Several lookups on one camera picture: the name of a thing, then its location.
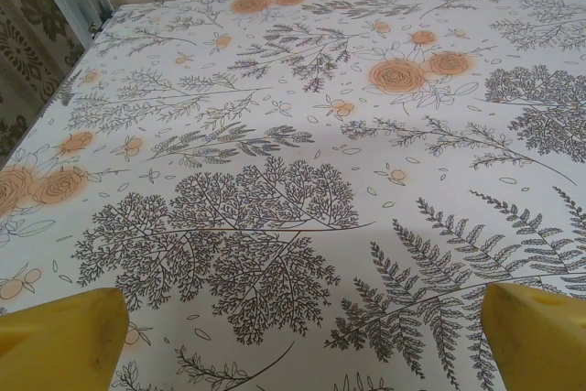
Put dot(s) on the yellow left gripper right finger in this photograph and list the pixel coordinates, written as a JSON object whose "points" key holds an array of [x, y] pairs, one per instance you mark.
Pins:
{"points": [[540, 345]]}

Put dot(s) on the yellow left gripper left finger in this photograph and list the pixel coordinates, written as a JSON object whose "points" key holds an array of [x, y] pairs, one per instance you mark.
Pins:
{"points": [[59, 345]]}

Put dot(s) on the floral printed tablecloth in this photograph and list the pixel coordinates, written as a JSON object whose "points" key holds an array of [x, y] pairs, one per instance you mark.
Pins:
{"points": [[293, 134]]}

